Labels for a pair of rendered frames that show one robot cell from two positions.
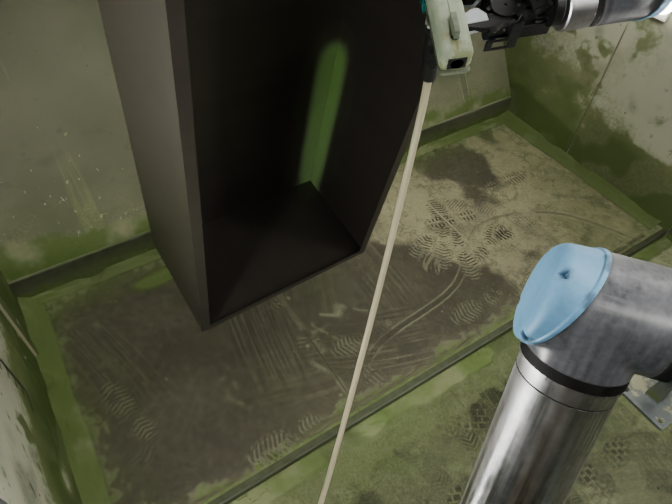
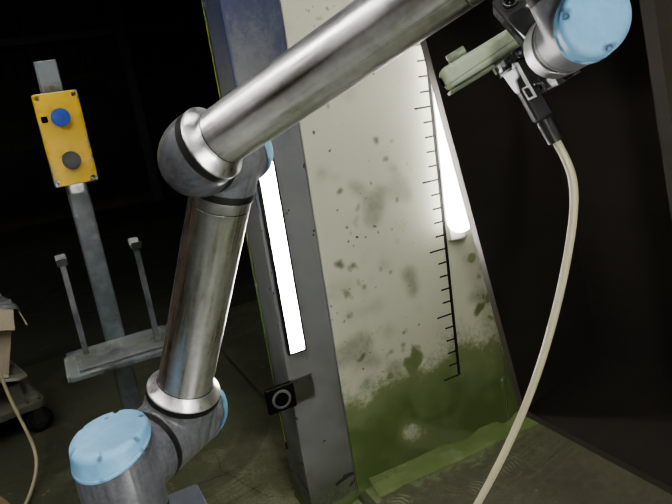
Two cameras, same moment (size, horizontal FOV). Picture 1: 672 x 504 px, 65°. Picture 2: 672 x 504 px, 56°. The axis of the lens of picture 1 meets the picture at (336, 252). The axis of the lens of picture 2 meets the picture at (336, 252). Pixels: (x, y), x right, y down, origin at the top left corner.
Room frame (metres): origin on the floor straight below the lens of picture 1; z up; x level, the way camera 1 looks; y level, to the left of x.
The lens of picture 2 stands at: (0.72, -1.32, 1.47)
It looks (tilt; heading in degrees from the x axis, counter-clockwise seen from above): 15 degrees down; 102
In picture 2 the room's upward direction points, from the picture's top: 9 degrees counter-clockwise
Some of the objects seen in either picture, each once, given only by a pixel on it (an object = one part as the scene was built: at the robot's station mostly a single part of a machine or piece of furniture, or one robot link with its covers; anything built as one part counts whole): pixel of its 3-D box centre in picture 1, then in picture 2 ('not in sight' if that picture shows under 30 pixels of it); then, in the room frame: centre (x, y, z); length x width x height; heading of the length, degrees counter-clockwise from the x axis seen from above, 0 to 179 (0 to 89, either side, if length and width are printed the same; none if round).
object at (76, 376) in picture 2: not in sight; (123, 351); (-0.30, 0.28, 0.78); 0.31 x 0.23 x 0.01; 36
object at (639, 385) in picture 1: (654, 395); not in sight; (0.99, -1.25, 0.01); 0.20 x 0.20 x 0.01; 36
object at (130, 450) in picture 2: not in sight; (121, 467); (0.05, -0.37, 0.83); 0.17 x 0.15 x 0.18; 75
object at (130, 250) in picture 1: (311, 180); not in sight; (1.96, 0.15, 0.11); 2.70 x 0.02 x 0.13; 126
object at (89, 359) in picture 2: not in sight; (110, 300); (-0.29, 0.26, 0.95); 0.26 x 0.15 x 0.32; 36
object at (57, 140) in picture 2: not in sight; (65, 138); (-0.36, 0.34, 1.42); 0.12 x 0.06 x 0.26; 36
